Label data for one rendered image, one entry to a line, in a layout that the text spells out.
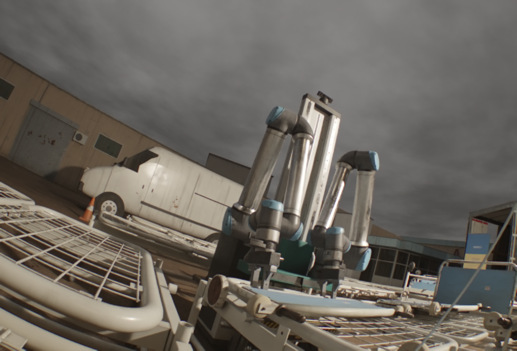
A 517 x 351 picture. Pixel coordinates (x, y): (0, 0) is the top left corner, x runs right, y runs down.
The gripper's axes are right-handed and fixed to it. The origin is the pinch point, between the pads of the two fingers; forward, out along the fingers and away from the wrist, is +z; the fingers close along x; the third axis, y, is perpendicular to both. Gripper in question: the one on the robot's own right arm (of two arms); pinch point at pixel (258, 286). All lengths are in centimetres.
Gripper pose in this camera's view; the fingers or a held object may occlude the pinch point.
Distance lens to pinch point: 108.4
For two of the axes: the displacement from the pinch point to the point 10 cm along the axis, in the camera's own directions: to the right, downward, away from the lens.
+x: -6.2, 2.6, 7.4
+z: -1.7, 8.8, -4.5
